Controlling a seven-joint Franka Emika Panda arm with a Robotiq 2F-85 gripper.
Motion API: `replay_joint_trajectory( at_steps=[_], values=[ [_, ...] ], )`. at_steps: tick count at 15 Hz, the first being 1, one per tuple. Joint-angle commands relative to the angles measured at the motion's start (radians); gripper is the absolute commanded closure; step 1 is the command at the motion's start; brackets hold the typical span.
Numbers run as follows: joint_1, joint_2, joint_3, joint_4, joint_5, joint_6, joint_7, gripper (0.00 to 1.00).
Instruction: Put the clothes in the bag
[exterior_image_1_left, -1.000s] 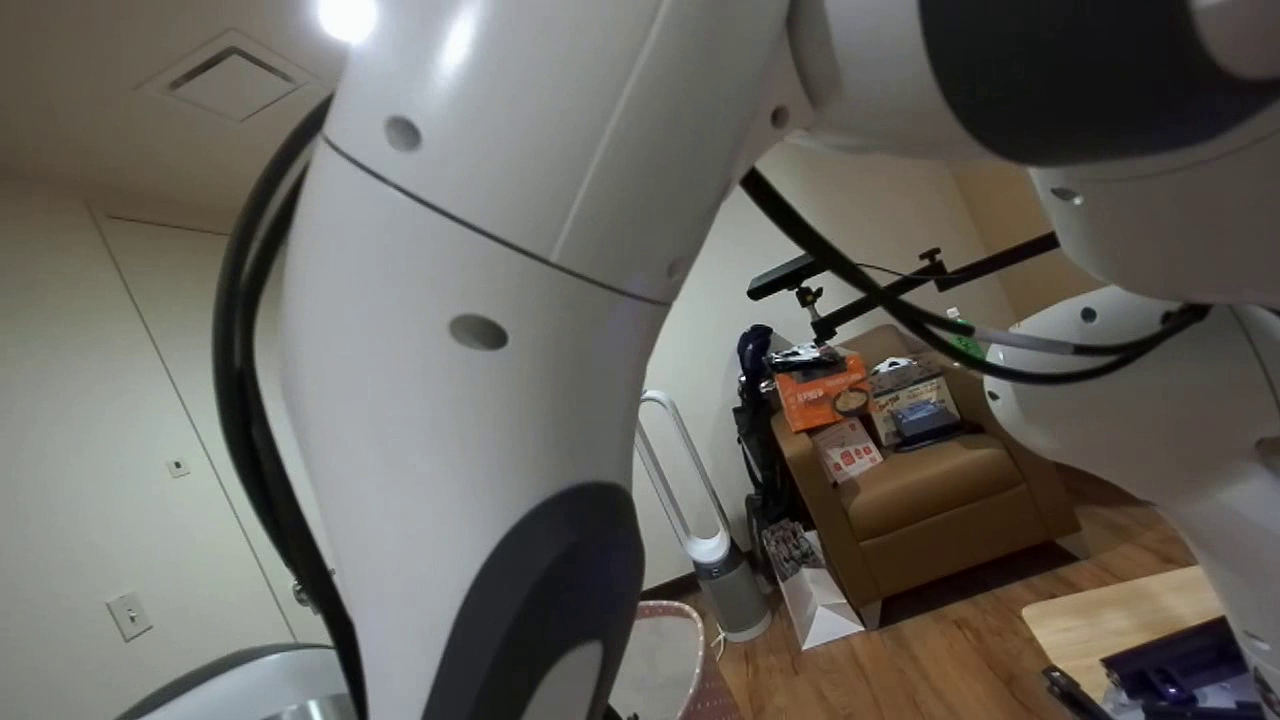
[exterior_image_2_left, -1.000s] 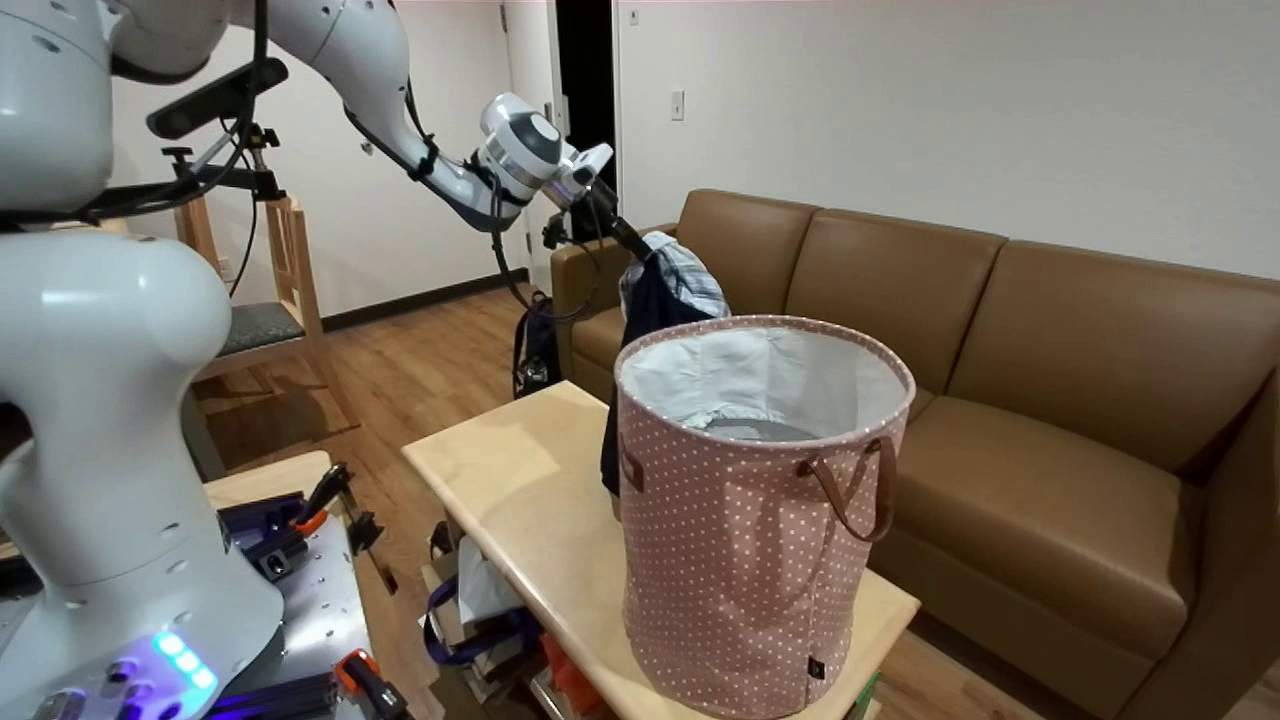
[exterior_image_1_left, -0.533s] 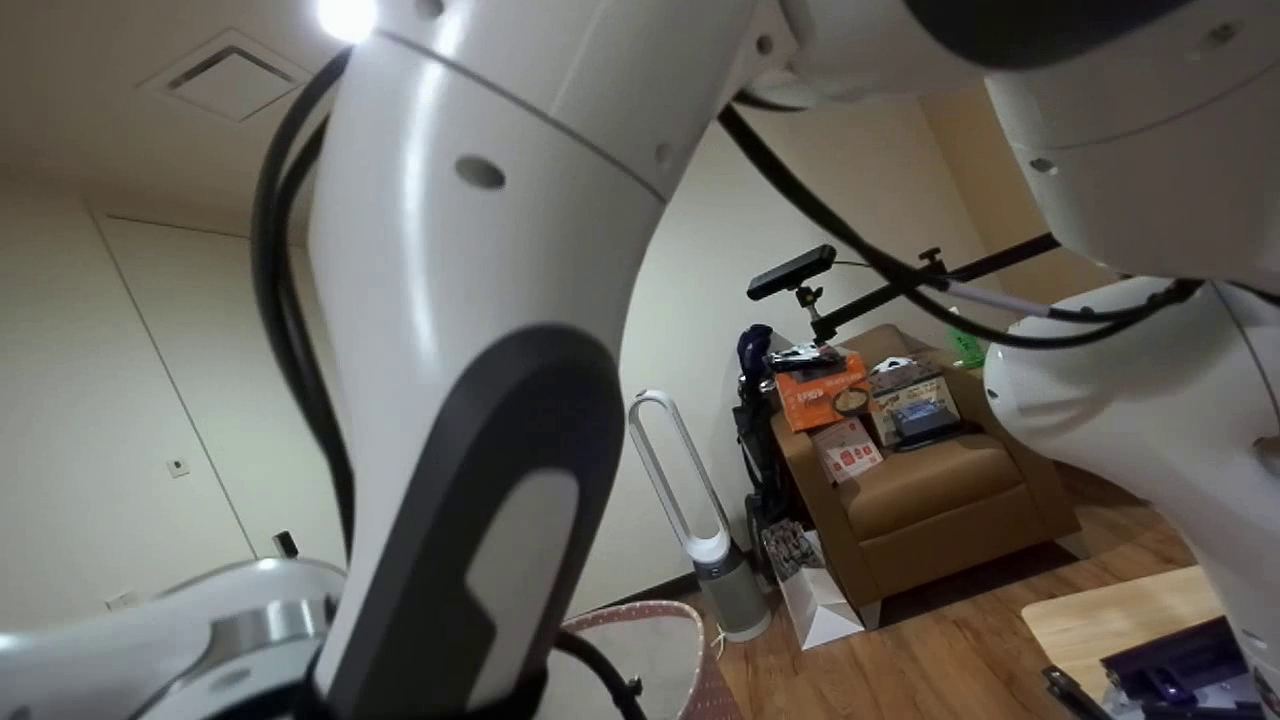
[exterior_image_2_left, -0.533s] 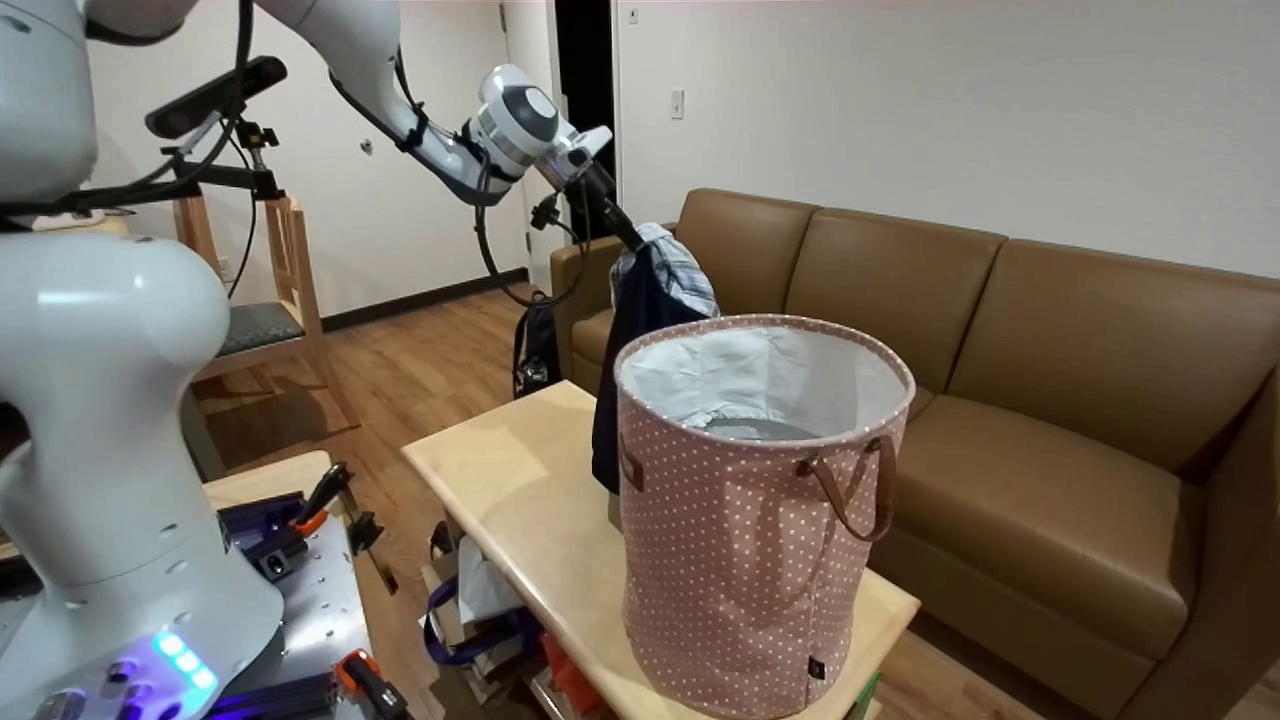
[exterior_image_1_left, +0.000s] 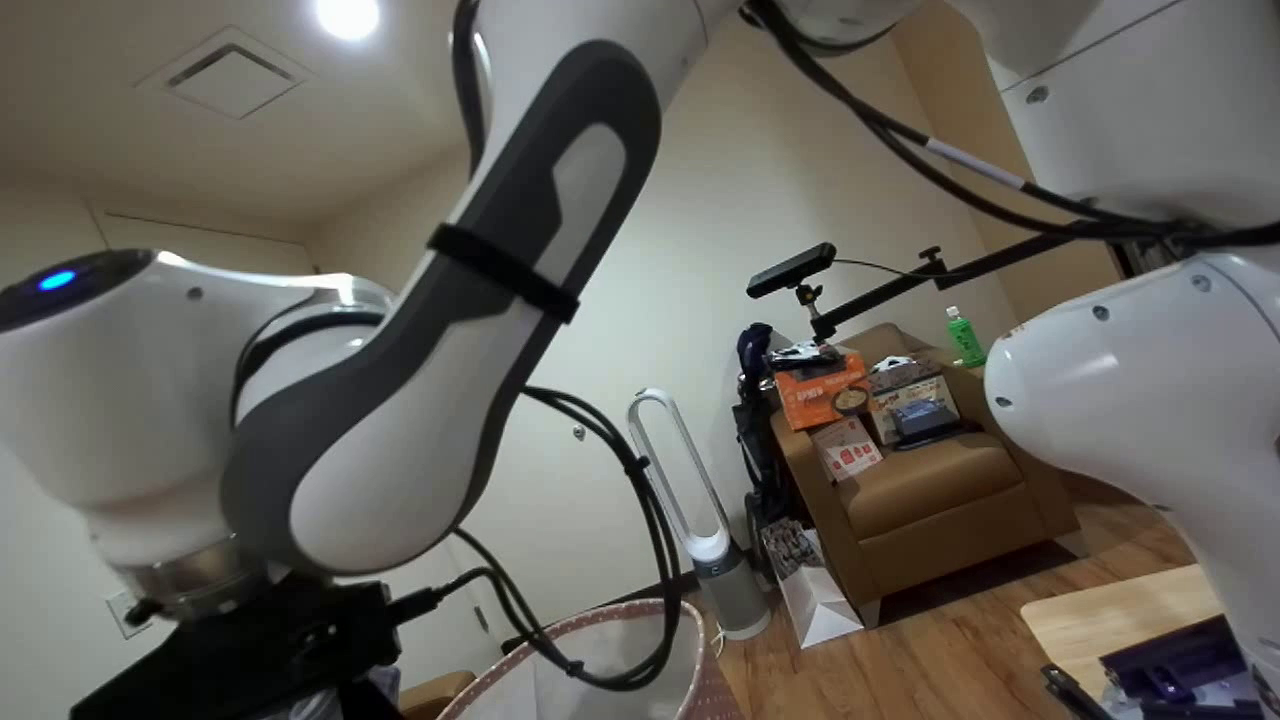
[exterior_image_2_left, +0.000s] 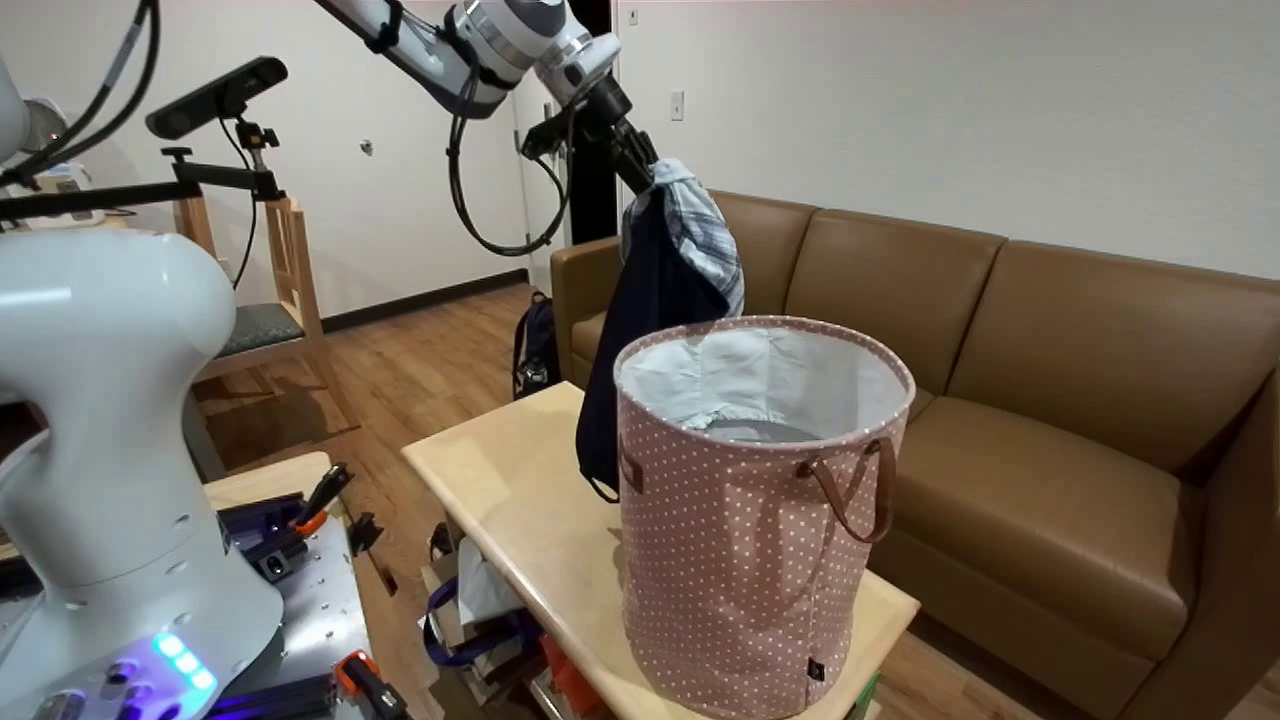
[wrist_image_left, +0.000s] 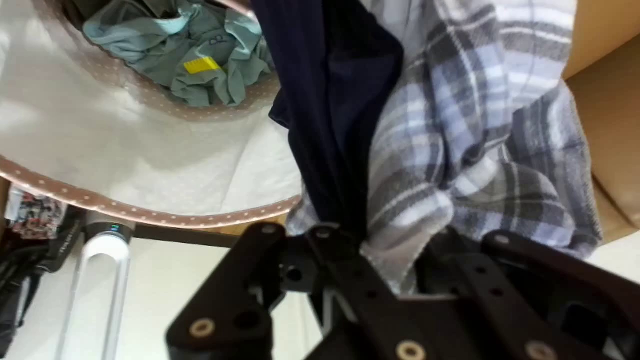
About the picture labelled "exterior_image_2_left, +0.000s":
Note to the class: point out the white wall light switch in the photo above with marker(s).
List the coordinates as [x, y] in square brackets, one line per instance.
[677, 104]

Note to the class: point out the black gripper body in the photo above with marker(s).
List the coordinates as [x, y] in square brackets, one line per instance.
[604, 114]

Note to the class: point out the black backpack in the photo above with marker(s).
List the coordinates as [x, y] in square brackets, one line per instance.
[539, 348]

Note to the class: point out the light wooden board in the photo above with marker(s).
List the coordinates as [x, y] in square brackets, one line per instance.
[266, 478]

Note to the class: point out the orange shelf item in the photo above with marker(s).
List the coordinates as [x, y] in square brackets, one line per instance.
[572, 684]

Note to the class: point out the white shelf item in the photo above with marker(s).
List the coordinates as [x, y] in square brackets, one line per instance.
[481, 580]

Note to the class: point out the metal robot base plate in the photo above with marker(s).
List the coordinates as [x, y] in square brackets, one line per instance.
[315, 602]

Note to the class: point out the light wooden table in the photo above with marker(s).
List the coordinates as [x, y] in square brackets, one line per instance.
[532, 493]

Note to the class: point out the navy blue cloth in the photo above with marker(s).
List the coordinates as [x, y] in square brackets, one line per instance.
[647, 304]

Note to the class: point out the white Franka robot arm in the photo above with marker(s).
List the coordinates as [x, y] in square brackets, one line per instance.
[104, 403]

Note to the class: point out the black clamp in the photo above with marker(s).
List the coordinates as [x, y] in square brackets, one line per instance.
[369, 546]

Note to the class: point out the brown leather sofa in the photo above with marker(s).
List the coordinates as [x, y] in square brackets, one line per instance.
[1064, 403]

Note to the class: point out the black vertical post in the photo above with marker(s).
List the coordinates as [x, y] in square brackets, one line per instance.
[593, 185]

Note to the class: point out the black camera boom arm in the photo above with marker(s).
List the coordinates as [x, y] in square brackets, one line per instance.
[120, 195]

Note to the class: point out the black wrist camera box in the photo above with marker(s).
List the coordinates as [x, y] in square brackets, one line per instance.
[544, 139]

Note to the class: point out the red and black tool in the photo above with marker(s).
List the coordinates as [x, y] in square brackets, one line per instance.
[373, 689]

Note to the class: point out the black stereo camera bar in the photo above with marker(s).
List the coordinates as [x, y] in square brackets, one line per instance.
[215, 97]

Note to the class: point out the wooden chair grey cushion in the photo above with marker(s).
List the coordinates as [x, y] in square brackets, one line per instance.
[274, 321]

